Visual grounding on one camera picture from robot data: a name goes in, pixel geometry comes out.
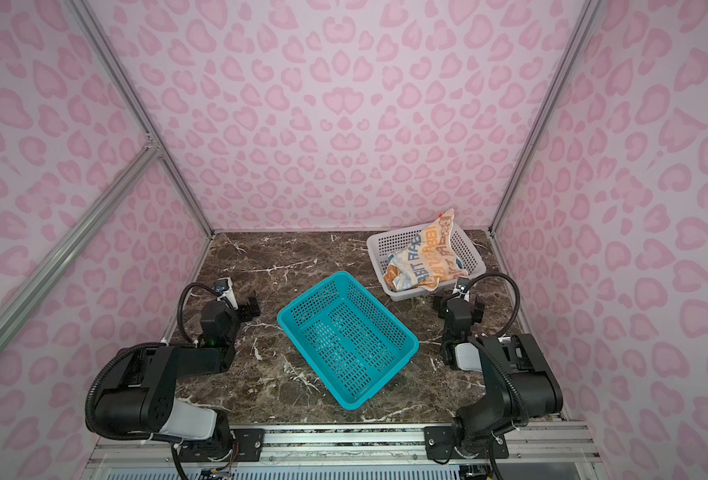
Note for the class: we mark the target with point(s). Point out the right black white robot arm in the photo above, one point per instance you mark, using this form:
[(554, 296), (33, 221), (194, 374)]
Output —
[(519, 385)]

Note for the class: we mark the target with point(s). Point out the white plastic basket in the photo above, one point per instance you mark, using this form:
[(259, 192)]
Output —
[(382, 245)]

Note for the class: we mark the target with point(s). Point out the teal plastic basket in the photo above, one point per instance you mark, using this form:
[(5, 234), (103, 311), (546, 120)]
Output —
[(353, 343)]

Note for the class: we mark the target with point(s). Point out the aluminium frame post right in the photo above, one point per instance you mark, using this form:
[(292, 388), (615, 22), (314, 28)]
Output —
[(578, 40)]

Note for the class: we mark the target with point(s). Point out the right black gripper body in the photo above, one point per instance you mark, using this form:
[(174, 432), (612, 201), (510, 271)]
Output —
[(450, 303)]

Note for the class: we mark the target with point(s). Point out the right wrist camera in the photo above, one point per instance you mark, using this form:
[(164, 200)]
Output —
[(462, 287)]

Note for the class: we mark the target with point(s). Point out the aluminium frame post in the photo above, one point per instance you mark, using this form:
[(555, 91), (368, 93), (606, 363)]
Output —
[(578, 40), (98, 39)]

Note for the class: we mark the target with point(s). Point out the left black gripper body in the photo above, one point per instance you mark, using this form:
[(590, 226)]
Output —
[(248, 307)]

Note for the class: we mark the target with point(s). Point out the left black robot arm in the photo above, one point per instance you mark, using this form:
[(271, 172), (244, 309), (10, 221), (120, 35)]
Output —
[(133, 397)]

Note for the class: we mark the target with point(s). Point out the cream rabbit print towel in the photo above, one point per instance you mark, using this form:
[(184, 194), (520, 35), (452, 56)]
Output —
[(428, 260)]

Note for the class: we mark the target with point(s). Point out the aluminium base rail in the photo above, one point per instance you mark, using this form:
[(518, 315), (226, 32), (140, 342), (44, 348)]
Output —
[(542, 450)]

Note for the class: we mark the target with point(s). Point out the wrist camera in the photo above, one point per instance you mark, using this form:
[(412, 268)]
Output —
[(462, 287), (225, 293)]

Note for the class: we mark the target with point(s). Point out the aluminium frame post left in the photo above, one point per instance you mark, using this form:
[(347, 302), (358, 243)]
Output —
[(98, 39)]

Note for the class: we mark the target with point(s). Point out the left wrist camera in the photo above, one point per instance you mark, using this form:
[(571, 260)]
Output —
[(225, 293)]

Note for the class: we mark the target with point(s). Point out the aluminium frame strut left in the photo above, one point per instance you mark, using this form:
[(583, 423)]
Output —
[(48, 273)]

